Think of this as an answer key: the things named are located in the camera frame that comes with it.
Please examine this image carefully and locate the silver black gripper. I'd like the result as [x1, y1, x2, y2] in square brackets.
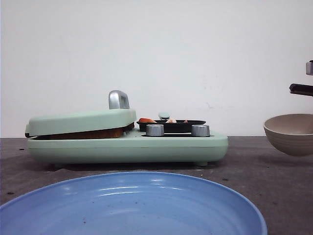
[289, 60, 313, 96]

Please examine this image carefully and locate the beige ribbed bowl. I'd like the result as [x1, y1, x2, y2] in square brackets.
[264, 114, 313, 157]

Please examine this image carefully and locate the pale pink shrimp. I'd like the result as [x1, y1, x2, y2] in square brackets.
[166, 118, 177, 123]

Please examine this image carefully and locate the pink shrimp with red tail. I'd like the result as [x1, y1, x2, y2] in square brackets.
[138, 118, 157, 123]

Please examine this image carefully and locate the breakfast maker hinged lid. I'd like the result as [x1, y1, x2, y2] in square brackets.
[25, 90, 136, 138]

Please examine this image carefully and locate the mint green breakfast maker base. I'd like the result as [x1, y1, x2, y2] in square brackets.
[27, 129, 228, 166]

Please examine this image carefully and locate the right silver control knob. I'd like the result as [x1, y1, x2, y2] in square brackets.
[191, 124, 210, 137]

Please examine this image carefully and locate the silver control knob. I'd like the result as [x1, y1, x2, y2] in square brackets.
[146, 124, 164, 137]
[191, 124, 210, 137]

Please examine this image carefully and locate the black round frying pan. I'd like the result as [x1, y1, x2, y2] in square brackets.
[137, 118, 206, 133]

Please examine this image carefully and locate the left silver control knob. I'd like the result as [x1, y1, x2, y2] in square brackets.
[146, 124, 164, 137]

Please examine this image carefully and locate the blue ceramic plate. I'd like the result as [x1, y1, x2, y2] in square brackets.
[0, 172, 268, 235]

